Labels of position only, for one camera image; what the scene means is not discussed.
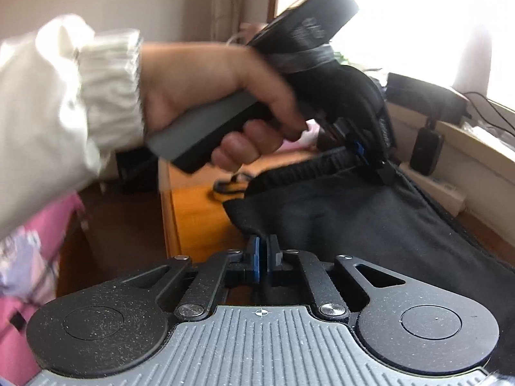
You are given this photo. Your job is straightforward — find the black sweatpants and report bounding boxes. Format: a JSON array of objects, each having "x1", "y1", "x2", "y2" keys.
[{"x1": 223, "y1": 147, "x2": 515, "y2": 374}]

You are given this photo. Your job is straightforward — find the black cable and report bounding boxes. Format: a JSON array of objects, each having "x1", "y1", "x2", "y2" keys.
[{"x1": 463, "y1": 92, "x2": 515, "y2": 137}]

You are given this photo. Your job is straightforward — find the beige window sill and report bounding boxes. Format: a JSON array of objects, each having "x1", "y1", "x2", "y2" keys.
[{"x1": 386, "y1": 100, "x2": 515, "y2": 181}]

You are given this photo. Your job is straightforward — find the white power strip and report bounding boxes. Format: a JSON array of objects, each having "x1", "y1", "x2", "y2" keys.
[{"x1": 402, "y1": 165, "x2": 467, "y2": 216}]

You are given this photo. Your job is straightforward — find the person's left hand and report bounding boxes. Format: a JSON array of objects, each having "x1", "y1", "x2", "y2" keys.
[{"x1": 139, "y1": 42, "x2": 311, "y2": 170}]

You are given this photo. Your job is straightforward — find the person's pink clothing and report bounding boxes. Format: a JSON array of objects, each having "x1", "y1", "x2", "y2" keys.
[{"x1": 0, "y1": 193, "x2": 86, "y2": 386}]

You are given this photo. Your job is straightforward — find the person's left forearm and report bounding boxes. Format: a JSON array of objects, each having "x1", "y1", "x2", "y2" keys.
[{"x1": 0, "y1": 14, "x2": 145, "y2": 242}]

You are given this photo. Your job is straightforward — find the black electronics box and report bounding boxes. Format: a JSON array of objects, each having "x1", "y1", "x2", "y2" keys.
[{"x1": 386, "y1": 72, "x2": 469, "y2": 123}]

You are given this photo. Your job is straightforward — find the black power adapter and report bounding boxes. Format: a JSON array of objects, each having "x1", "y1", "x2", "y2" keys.
[{"x1": 410, "y1": 126, "x2": 445, "y2": 175}]

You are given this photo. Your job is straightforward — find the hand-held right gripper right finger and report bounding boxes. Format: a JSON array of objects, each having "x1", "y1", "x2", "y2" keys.
[{"x1": 266, "y1": 234, "x2": 427, "y2": 320}]

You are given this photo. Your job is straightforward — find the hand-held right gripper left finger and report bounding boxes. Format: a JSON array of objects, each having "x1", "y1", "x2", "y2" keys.
[{"x1": 102, "y1": 236, "x2": 262, "y2": 320}]

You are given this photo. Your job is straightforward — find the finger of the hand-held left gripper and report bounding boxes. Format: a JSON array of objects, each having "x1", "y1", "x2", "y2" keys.
[
  {"x1": 336, "y1": 121, "x2": 367, "y2": 157},
  {"x1": 362, "y1": 151, "x2": 400, "y2": 188}
]

